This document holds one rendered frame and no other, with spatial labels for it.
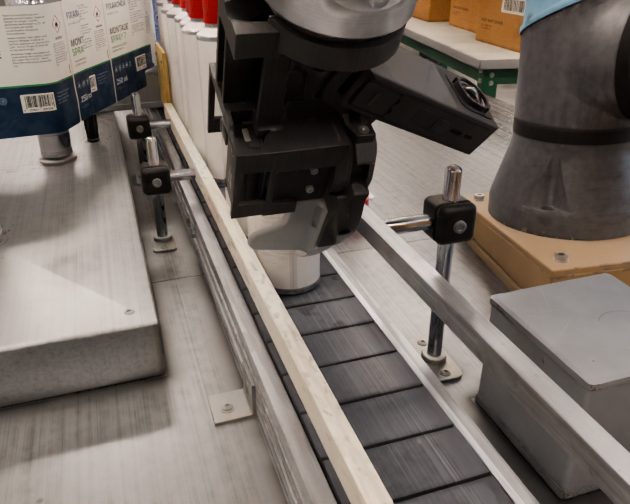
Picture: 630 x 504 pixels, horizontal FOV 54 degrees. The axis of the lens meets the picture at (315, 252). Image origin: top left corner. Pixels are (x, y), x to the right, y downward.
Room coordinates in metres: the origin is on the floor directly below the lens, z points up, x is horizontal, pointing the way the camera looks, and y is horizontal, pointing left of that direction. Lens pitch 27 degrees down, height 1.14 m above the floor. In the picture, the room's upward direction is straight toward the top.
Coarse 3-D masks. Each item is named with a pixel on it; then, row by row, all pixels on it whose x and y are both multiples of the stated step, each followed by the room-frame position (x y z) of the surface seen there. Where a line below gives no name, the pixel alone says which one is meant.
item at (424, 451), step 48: (240, 288) 0.44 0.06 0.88; (336, 288) 0.43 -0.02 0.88; (336, 336) 0.37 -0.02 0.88; (384, 336) 0.37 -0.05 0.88; (288, 384) 0.31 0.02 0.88; (336, 384) 0.31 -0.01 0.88; (384, 384) 0.31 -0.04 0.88; (384, 432) 0.27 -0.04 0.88; (432, 432) 0.27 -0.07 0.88; (336, 480) 0.23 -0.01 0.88; (384, 480) 0.23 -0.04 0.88; (432, 480) 0.23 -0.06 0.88; (480, 480) 0.23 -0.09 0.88
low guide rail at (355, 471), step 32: (192, 160) 0.65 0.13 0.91; (224, 224) 0.48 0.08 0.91; (256, 256) 0.42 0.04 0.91; (256, 288) 0.38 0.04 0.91; (288, 320) 0.33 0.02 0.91; (288, 352) 0.30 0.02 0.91; (320, 384) 0.27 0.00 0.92; (320, 416) 0.25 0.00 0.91; (352, 448) 0.22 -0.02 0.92; (352, 480) 0.20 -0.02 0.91
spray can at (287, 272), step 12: (264, 216) 0.43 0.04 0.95; (276, 216) 0.42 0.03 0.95; (264, 252) 0.43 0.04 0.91; (276, 252) 0.42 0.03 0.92; (288, 252) 0.42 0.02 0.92; (264, 264) 0.43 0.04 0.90; (276, 264) 0.42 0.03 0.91; (288, 264) 0.42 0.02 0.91; (300, 264) 0.42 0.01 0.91; (312, 264) 0.43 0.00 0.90; (276, 276) 0.42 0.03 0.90; (288, 276) 0.42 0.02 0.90; (300, 276) 0.42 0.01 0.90; (312, 276) 0.43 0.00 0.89; (276, 288) 0.42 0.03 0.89; (288, 288) 0.42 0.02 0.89; (300, 288) 0.42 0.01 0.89; (312, 288) 0.43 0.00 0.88
